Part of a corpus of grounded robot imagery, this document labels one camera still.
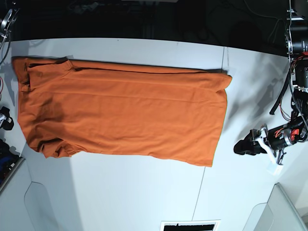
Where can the blue black cable clutter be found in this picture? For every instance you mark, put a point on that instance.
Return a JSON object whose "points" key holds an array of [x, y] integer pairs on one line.
{"points": [[7, 160]]}

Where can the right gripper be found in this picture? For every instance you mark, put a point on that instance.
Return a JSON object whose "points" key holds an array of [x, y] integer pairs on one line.
{"points": [[8, 123]]}

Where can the orange t-shirt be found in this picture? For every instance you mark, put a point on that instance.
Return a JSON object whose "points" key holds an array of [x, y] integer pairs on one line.
{"points": [[69, 106]]}

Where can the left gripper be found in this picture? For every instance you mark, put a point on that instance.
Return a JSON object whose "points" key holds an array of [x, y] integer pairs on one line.
{"points": [[271, 142]]}

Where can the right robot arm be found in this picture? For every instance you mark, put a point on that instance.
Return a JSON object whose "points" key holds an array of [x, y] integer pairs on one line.
{"points": [[5, 34]]}

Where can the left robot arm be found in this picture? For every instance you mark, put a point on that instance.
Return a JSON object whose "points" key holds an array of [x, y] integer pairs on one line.
{"points": [[296, 40]]}

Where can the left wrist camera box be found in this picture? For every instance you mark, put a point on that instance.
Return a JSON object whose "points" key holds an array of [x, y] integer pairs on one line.
{"points": [[274, 168]]}

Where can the right grey table bracket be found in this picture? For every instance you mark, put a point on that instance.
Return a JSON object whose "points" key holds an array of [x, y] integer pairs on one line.
{"points": [[277, 214]]}

